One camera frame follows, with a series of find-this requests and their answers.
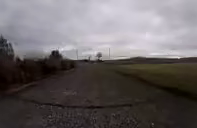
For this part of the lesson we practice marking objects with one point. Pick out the small bare tree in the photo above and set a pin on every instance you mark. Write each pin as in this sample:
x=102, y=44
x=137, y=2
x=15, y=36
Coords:
x=99, y=55

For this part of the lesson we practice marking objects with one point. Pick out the pole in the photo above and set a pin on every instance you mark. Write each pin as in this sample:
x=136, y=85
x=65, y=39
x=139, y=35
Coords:
x=77, y=54
x=109, y=53

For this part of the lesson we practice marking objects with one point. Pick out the grey cracked asphalt road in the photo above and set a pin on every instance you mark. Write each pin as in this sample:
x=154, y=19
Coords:
x=86, y=86

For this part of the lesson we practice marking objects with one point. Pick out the dark round tree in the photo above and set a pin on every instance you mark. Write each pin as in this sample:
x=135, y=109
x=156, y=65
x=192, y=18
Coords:
x=55, y=54

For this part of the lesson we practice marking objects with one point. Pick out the dark low hill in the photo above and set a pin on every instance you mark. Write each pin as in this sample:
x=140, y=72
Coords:
x=159, y=59

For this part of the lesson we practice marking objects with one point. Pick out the green grass field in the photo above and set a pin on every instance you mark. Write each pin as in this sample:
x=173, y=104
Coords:
x=172, y=75

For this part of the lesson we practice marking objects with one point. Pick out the brown bare hedge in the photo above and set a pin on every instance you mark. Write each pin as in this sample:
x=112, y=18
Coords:
x=16, y=71

